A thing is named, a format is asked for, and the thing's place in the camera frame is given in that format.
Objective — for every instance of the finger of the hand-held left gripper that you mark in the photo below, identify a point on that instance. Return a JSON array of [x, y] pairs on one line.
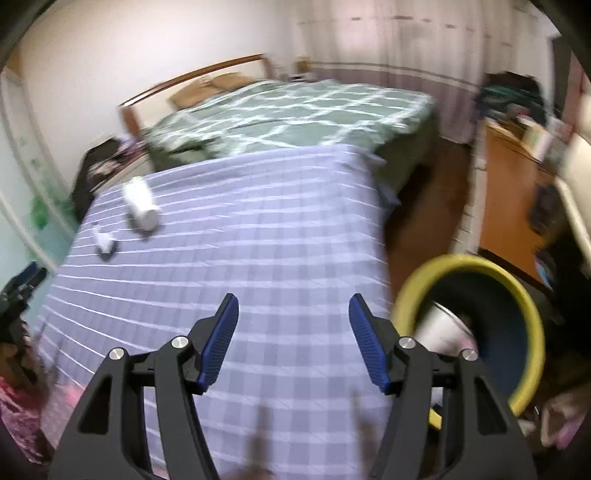
[[32, 273]]

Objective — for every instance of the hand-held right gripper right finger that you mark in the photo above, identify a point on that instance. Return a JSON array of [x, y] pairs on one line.
[[369, 346]]

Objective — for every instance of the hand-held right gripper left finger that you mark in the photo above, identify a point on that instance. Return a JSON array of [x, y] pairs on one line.
[[219, 341]]

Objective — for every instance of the yellow rimmed dark bin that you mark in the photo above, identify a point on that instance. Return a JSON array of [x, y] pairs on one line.
[[531, 323]]

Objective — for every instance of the white cup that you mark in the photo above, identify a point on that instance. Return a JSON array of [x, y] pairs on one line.
[[441, 330]]

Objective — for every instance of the small white and black object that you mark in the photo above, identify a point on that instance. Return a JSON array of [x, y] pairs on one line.
[[105, 240]]

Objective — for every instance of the purple striped tablecloth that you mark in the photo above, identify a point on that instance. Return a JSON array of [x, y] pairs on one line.
[[258, 230]]

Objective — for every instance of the white bedside table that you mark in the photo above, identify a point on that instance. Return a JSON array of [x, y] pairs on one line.
[[134, 159]]

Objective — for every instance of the wooden desk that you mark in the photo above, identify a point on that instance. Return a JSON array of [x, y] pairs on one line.
[[508, 198]]

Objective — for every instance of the dark cloth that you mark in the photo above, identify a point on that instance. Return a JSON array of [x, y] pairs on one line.
[[568, 295]]

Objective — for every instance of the pink floral bag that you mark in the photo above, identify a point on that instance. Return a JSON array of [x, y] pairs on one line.
[[561, 420]]

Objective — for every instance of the tan pillow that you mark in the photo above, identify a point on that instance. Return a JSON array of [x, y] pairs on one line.
[[228, 81], [189, 94]]

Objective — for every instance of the bed with green quilt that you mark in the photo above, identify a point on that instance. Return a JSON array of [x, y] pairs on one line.
[[304, 110]]

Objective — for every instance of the wooden bed headboard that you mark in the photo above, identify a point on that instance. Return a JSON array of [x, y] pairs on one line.
[[194, 73]]

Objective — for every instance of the small yellow bedside item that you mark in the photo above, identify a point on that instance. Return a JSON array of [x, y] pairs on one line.
[[303, 67]]

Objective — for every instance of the pile of dark clothes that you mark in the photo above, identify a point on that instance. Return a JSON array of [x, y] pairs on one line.
[[512, 94]]

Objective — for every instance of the pink and white curtain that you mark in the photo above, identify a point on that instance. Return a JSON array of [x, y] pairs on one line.
[[406, 55]]

